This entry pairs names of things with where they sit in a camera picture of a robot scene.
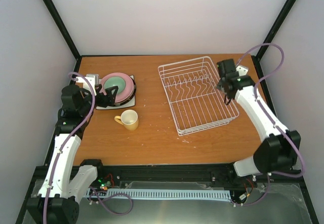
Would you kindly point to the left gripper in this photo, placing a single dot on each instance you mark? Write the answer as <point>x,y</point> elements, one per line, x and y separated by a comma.
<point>111,100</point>

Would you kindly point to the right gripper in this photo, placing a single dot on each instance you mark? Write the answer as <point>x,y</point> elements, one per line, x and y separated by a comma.
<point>219,82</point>

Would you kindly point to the green ceramic bowl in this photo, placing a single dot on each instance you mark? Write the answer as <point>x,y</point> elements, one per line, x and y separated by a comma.
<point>115,81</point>

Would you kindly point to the yellow ceramic mug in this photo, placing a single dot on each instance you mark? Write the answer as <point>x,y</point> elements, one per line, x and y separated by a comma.
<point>129,119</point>

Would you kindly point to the white wire dish rack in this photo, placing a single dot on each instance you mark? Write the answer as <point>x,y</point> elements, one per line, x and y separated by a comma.
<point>195,102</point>

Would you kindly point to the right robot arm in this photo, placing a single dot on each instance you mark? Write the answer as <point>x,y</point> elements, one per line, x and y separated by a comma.
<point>277,151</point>

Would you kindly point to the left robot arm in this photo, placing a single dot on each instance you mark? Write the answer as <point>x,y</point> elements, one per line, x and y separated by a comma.
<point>59,197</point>

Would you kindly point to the pink round plate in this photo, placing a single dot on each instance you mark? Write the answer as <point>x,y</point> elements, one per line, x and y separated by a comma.
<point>128,89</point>

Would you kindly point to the black round plate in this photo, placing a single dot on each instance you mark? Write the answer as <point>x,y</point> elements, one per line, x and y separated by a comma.
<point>130,100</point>

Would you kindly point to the white square plate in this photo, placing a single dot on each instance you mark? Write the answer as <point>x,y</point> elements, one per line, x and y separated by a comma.
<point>105,108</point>

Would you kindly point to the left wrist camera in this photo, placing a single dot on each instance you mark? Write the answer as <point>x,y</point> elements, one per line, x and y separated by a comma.
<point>93,80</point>

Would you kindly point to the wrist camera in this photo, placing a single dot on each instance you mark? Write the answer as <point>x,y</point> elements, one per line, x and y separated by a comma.
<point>242,70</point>
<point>93,80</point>

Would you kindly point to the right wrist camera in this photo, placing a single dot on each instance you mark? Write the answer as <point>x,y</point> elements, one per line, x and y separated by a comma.
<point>242,70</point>

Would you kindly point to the right black frame post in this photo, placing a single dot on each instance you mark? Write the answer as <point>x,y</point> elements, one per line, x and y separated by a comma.
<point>279,20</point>

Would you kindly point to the black frame post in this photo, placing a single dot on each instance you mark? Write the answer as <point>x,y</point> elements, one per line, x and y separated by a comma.
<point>62,28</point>
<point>279,20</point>

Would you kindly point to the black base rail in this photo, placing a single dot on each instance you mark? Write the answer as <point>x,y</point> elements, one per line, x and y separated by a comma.
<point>214,175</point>

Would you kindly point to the light blue cable duct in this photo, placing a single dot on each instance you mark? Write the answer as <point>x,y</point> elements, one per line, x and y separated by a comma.
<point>151,194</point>

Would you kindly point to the left black frame post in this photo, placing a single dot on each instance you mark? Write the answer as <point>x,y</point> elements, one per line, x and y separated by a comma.
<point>62,28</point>

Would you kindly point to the metal base plate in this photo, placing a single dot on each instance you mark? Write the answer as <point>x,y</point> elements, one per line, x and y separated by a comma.
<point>282,203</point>

